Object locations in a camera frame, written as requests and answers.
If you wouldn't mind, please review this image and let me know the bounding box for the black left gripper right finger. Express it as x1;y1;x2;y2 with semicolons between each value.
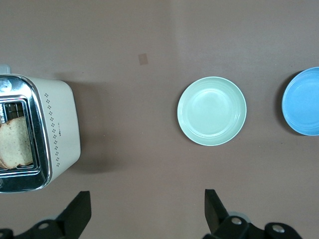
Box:
202;189;304;239

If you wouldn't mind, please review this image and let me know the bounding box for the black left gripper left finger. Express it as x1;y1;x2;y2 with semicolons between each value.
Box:
0;191;92;239

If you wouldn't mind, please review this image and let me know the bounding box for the toasted bread slice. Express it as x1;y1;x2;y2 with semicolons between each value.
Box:
0;116;34;168

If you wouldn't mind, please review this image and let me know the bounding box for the pale green plate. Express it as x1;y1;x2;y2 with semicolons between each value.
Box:
177;76;248;147

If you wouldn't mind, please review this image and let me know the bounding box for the blue plate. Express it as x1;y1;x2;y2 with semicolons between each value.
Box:
281;66;319;136

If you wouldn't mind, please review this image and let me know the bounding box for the cream toaster with chrome top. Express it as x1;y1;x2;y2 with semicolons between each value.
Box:
0;64;82;194

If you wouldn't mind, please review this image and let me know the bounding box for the brown tape patch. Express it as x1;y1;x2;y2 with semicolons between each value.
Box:
138;53;150;66

